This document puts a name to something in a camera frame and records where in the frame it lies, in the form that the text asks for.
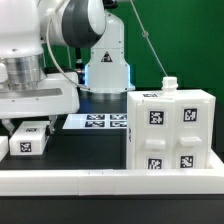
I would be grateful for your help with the white base tag plate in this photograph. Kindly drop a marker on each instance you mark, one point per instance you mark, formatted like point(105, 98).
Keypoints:
point(96, 121)

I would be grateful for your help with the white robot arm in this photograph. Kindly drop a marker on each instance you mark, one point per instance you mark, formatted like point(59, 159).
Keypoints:
point(25, 25)

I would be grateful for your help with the white cabinet top block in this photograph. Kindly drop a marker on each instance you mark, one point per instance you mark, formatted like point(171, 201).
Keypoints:
point(29, 139)

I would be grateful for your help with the white cabinet body box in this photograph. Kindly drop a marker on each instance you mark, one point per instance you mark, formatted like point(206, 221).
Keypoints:
point(169, 92)

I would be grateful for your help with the white L-shaped obstacle fence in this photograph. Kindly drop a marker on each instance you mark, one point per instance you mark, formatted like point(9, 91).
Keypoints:
point(114, 182)

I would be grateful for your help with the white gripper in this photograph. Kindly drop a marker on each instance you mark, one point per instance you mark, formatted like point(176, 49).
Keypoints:
point(55, 95)

